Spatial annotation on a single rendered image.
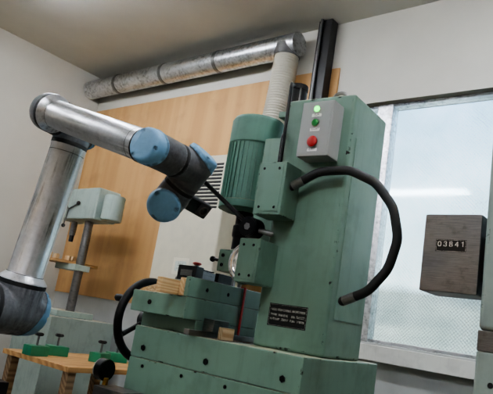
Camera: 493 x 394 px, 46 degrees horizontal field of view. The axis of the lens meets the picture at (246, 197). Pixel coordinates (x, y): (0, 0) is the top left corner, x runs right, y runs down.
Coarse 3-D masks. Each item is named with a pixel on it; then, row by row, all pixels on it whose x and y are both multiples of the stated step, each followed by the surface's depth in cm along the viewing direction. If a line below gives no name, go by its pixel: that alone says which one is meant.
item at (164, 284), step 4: (160, 280) 156; (164, 280) 157; (168, 280) 158; (172, 280) 159; (176, 280) 160; (160, 284) 156; (164, 284) 157; (168, 284) 158; (172, 284) 159; (176, 284) 160; (156, 288) 156; (160, 288) 156; (164, 288) 157; (168, 288) 158; (172, 288) 159; (176, 288) 160; (168, 292) 158; (172, 292) 159; (176, 292) 160
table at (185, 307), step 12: (132, 300) 170; (144, 300) 167; (156, 300) 165; (168, 300) 162; (180, 300) 160; (192, 300) 160; (204, 300) 165; (156, 312) 164; (168, 312) 161; (180, 312) 158; (192, 312) 160; (204, 312) 165; (216, 312) 169; (228, 312) 173; (252, 312) 183; (252, 324) 183
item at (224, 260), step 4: (220, 252) 184; (224, 252) 183; (228, 252) 183; (220, 256) 184; (224, 256) 183; (228, 256) 182; (220, 260) 183; (224, 260) 183; (228, 260) 182; (220, 264) 183; (224, 264) 182; (228, 264) 181; (220, 268) 183; (224, 268) 182; (228, 268) 181; (224, 272) 186; (228, 272) 183
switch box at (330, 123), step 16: (304, 112) 163; (320, 112) 160; (336, 112) 159; (304, 128) 161; (320, 128) 158; (336, 128) 159; (304, 144) 160; (320, 144) 157; (336, 144) 159; (304, 160) 163; (320, 160) 161; (336, 160) 159
